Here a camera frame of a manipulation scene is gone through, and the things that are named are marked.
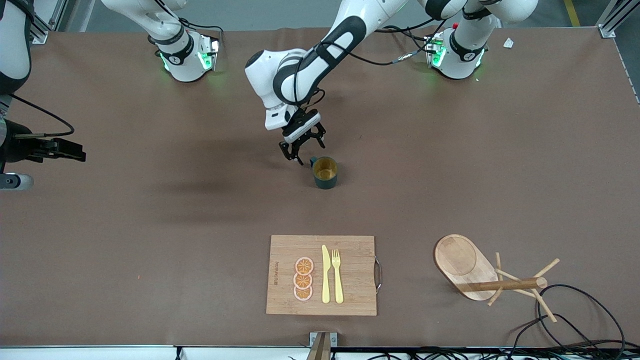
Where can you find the brown table cover sheet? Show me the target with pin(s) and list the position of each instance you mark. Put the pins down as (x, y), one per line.
(320, 210)

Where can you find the wooden mug rack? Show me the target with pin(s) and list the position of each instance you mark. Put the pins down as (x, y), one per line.
(462, 262)

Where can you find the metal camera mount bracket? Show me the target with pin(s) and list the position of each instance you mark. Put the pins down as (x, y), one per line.
(322, 340)

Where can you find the aluminium frame profile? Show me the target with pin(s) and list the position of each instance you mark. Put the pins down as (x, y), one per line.
(607, 27)
(42, 32)

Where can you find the white paper scrap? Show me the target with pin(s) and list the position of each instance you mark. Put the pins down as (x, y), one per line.
(508, 43)

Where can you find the bamboo cutting board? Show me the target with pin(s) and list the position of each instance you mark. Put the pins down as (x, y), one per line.
(350, 270)

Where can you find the orange slice toy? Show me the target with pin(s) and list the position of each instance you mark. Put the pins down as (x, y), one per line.
(304, 265)

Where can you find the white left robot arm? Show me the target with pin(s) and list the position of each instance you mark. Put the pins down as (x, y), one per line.
(265, 65)

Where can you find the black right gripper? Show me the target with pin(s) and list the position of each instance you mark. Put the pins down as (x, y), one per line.
(19, 147)

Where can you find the yellow plastic knife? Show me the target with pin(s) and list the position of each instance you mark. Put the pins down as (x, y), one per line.
(326, 275)

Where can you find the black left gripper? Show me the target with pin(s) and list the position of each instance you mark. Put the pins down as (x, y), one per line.
(303, 137)

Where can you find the dark green cup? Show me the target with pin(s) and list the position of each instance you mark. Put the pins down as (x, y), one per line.
(326, 177)

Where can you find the yellow plastic fork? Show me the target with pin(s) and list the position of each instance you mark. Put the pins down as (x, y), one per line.
(338, 280)

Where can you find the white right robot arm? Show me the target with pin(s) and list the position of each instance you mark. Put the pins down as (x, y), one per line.
(182, 65)

